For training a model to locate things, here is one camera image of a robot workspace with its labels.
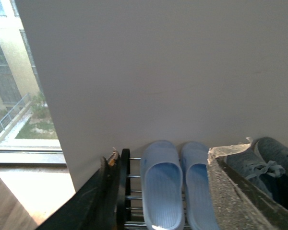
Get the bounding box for light blue slide slipper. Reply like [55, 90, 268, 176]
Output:
[140, 140, 185, 230]
[181, 142, 219, 230]

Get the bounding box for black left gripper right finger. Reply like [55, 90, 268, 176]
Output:
[207, 138, 288, 230]

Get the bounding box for black metal shoe rack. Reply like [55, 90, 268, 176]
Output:
[116, 148, 192, 230]

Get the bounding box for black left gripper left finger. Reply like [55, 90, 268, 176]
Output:
[37, 149, 120, 230]

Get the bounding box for grey knit sneaker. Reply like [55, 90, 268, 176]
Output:
[254, 137, 288, 176]
[225, 149, 285, 203]

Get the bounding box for grey window frame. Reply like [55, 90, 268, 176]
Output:
[0, 147, 67, 167]

